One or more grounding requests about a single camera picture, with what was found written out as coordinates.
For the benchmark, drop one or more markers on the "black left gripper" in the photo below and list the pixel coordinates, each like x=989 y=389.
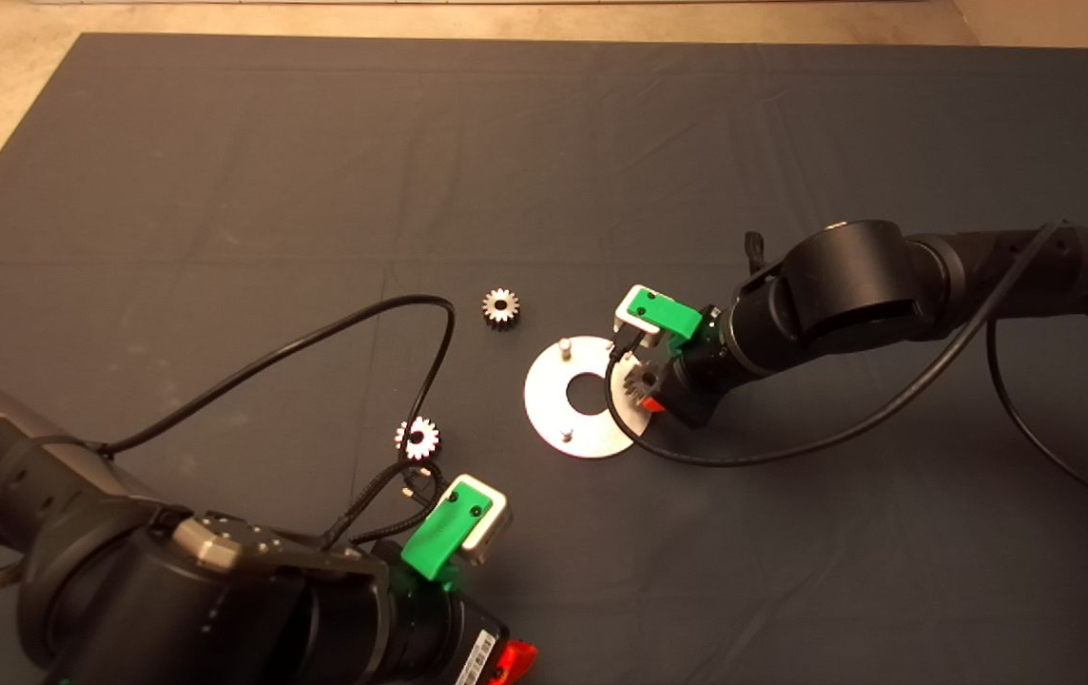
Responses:
x=463 y=642

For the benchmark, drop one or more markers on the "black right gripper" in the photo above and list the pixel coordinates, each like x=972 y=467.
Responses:
x=694 y=390

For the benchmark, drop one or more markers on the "small steel planetary gear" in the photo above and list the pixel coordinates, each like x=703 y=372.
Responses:
x=430 y=440
x=490 y=310
x=639 y=382

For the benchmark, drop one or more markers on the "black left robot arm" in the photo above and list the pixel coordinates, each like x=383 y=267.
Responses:
x=192 y=609

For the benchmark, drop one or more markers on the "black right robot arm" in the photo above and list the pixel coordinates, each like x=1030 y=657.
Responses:
x=848 y=285

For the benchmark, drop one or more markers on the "round metal carrier plate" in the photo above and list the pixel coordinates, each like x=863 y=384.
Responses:
x=553 y=419

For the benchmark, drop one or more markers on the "dark grey table cloth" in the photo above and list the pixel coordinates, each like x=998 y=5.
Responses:
x=601 y=190

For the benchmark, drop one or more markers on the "green right camera mount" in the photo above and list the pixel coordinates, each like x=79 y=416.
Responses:
x=663 y=316

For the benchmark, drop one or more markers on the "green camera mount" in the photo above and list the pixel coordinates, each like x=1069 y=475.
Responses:
x=439 y=538
x=663 y=316

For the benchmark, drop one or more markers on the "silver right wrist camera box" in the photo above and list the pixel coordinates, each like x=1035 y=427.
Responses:
x=622 y=312

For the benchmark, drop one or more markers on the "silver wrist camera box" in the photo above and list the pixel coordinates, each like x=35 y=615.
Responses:
x=496 y=521
x=622 y=312

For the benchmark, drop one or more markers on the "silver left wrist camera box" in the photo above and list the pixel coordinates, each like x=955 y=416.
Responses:
x=496 y=521

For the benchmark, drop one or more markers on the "green left camera mount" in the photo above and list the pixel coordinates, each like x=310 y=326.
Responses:
x=439 y=538

